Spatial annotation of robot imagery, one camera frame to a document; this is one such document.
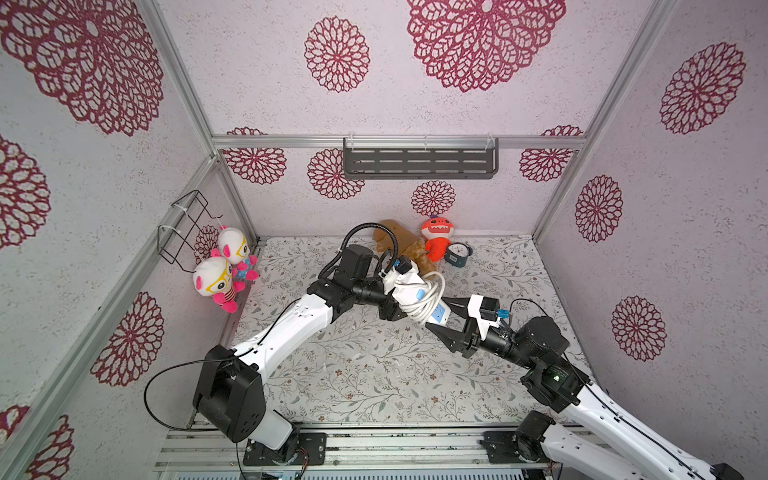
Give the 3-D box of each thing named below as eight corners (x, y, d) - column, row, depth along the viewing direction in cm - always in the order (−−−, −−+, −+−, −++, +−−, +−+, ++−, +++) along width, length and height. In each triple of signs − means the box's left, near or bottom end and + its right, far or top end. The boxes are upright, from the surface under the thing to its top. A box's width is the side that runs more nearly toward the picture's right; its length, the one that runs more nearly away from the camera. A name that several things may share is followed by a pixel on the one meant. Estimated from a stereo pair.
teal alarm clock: (441, 260, 116) (443, 252, 112) (452, 247, 121) (455, 238, 117) (460, 270, 113) (462, 262, 109) (471, 256, 117) (474, 248, 114)
